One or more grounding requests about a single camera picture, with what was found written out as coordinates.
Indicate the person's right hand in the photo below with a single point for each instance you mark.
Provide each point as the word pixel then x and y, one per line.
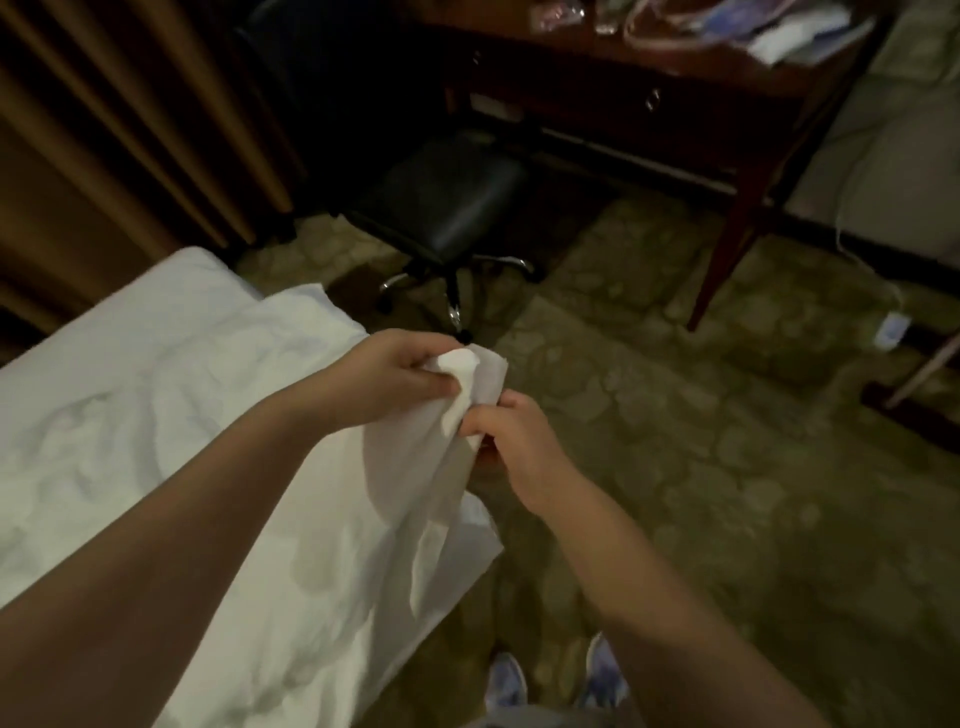
pixel 525 450

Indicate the person's left hand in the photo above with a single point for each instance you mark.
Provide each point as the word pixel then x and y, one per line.
pixel 383 378

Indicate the white duvet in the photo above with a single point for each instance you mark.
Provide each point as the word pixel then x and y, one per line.
pixel 300 570

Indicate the white bed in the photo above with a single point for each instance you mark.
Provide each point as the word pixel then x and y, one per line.
pixel 135 323

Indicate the person's left forearm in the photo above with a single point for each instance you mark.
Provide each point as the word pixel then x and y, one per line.
pixel 150 585

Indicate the person's right forearm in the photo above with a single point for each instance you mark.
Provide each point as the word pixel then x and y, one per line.
pixel 675 630

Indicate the person's left dark sneaker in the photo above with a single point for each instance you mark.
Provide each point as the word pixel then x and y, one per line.
pixel 506 683

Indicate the black office chair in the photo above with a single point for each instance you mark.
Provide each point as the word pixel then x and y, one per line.
pixel 435 188

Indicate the brown curtain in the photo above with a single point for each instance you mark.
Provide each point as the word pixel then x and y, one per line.
pixel 105 135

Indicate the white power adapter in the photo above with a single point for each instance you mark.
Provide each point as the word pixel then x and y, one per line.
pixel 893 330

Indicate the dark wooden desk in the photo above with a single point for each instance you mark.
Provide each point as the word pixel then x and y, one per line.
pixel 690 90

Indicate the pink plastic bag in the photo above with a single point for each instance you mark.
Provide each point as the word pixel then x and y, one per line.
pixel 690 18

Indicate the white papers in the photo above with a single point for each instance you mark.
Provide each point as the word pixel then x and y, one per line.
pixel 803 33

